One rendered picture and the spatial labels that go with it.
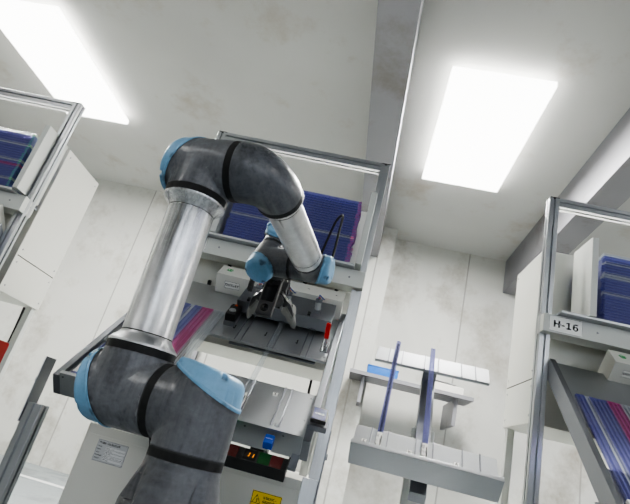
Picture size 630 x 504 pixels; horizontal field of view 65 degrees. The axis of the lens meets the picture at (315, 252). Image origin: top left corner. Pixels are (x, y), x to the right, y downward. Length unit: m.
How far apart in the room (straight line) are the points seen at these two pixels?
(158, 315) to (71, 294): 5.07
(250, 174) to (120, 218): 5.21
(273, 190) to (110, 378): 0.41
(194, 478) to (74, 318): 5.09
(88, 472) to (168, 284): 1.00
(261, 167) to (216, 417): 0.42
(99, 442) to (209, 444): 1.02
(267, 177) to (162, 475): 0.50
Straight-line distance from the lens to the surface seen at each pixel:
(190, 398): 0.78
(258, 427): 1.32
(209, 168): 0.92
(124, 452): 1.74
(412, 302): 5.20
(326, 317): 1.75
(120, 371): 0.84
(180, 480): 0.77
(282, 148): 2.23
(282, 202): 0.93
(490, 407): 5.13
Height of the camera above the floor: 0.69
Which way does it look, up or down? 22 degrees up
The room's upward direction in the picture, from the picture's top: 15 degrees clockwise
